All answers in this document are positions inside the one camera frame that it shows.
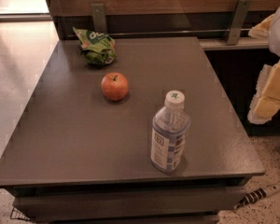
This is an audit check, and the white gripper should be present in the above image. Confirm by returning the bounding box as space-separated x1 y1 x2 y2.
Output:
247 7 280 125

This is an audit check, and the blue plastic water bottle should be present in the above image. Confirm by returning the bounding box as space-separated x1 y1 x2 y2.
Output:
150 91 191 173

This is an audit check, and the green rice chip bag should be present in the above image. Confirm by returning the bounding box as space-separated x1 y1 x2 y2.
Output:
73 27 117 67

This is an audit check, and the red apple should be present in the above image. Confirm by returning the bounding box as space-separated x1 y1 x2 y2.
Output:
101 73 129 102

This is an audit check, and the metal rail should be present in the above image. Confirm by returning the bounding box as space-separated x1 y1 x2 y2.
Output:
106 27 251 39

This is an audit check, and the right metal bracket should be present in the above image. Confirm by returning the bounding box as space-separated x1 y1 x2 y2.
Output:
225 0 252 46

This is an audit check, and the metal bracket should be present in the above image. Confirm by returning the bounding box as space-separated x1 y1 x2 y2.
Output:
225 0 252 46
91 3 107 34

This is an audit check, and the striped cable on floor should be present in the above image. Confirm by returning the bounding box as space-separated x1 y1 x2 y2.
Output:
233 184 280 210

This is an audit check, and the left metal bracket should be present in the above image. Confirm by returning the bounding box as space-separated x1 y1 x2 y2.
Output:
91 3 107 34

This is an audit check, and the wire rack corner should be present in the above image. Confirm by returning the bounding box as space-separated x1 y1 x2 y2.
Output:
9 207 30 222

